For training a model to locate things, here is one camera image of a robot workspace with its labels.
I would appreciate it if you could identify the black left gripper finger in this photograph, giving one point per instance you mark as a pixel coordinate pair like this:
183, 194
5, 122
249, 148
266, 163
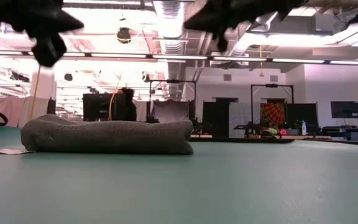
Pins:
71, 23
49, 49

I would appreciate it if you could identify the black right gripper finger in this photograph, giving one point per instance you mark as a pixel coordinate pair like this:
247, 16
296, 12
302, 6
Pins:
222, 40
205, 21

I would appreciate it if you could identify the grey woven towel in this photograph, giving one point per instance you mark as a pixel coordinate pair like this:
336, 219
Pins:
104, 137

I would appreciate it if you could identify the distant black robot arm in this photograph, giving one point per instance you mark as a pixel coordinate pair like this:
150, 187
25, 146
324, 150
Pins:
249, 129

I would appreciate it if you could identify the black round hanging lamp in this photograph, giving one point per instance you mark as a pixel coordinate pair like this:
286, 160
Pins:
68, 77
124, 35
145, 77

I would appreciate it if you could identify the white pillar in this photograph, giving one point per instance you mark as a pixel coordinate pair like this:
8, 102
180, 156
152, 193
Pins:
43, 84

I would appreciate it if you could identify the long ceiling light strip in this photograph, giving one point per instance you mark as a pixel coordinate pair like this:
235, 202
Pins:
179, 57

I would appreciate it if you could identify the pink curtain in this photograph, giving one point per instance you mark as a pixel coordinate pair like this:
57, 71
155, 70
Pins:
8, 109

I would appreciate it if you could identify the black monitor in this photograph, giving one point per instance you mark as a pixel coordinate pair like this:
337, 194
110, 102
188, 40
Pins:
96, 107

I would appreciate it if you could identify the black flat panel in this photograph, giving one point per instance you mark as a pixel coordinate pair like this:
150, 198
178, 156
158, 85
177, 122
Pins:
215, 118
301, 113

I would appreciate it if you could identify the grey patterned panel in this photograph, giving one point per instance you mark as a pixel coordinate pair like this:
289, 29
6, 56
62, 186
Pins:
242, 116

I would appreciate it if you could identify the grey cloth backdrop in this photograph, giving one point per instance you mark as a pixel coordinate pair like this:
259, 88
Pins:
171, 110

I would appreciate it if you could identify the orange mandala cloth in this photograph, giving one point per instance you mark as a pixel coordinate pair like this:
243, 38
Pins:
272, 115

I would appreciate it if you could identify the person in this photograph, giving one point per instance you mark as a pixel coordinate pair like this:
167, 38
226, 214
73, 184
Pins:
128, 105

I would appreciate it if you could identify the white spray bottle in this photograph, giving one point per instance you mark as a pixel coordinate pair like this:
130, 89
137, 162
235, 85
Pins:
304, 128

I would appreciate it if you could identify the green table mat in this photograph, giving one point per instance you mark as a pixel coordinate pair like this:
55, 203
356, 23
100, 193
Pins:
197, 186

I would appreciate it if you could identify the distant black workbench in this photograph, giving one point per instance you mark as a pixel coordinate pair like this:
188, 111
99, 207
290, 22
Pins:
345, 129

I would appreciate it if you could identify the silver ceiling duct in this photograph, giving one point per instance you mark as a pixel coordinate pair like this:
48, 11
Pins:
169, 28

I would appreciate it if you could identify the square wall vent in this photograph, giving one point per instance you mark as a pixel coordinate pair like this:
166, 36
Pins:
273, 78
227, 77

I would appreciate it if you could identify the black metal rig frame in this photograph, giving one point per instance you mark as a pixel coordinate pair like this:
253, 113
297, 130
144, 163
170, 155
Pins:
172, 81
271, 85

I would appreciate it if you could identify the black metal table frame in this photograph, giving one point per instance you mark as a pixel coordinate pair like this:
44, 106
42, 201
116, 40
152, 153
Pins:
291, 140

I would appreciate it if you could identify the wall mounted black screen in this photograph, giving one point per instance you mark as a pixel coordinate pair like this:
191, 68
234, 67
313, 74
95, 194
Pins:
345, 109

